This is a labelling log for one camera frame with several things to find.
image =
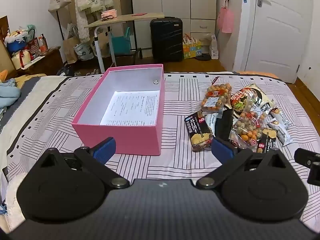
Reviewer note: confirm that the red booklet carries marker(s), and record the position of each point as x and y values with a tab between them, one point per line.
139	14

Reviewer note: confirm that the clear coated peanut packet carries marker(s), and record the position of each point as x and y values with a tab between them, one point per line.
247	130
216	96

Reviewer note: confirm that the large noodle bag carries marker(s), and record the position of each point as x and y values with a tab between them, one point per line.
243	100

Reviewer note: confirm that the printed plastic bag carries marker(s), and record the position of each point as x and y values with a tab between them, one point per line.
85	51

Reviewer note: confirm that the printed paper sheet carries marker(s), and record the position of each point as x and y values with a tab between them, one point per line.
130	107

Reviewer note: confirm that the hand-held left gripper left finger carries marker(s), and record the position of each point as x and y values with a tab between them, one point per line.
105	149

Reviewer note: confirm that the cream bag with red ribbon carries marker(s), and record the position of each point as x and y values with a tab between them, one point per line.
22	60

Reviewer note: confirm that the brown paper bag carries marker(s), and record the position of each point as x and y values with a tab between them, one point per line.
70	50

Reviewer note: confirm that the white blue snack packet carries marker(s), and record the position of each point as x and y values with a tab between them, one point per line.
212	122

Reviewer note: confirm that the pink cardboard box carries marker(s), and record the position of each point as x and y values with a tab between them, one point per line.
120	135

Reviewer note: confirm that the small white snack packet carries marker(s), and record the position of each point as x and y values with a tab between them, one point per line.
281	133
280	115

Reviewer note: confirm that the rolling wooden side table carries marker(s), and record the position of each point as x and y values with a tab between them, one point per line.
130	18

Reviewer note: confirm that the striped bed sheet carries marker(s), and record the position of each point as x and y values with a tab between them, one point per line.
50	120

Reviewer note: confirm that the white paper bag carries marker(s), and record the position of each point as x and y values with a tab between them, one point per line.
214	47

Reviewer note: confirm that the black cracker packet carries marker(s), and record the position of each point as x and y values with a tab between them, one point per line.
197	130
268	140

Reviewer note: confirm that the wooden nightstand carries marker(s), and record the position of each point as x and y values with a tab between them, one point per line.
47	61

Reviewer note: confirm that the pink tissue box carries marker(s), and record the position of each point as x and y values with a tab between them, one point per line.
109	13

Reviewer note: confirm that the white fleece garment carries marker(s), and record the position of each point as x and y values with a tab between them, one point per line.
13	205

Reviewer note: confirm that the light blue cloth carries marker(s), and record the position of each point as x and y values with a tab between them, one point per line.
8	91

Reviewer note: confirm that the white door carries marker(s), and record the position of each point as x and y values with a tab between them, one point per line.
282	30

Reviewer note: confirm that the colourful gift bag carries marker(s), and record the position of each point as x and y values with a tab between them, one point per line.
192	48

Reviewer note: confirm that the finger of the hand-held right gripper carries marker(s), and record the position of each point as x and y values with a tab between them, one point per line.
306	156

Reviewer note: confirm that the teal shopping bag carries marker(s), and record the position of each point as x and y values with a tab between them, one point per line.
121	43

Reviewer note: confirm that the wooden headboard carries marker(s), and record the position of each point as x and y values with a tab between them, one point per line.
3	55

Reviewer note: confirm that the plain black snack packet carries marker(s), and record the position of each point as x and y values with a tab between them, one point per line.
225	125

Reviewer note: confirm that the red patterned box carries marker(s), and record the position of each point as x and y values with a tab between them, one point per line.
33	45

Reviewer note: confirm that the pink hanging bag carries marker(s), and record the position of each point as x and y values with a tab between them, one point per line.
225	20

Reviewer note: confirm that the black suitcase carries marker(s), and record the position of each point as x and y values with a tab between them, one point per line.
166	38

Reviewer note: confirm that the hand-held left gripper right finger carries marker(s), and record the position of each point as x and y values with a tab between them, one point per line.
222	149

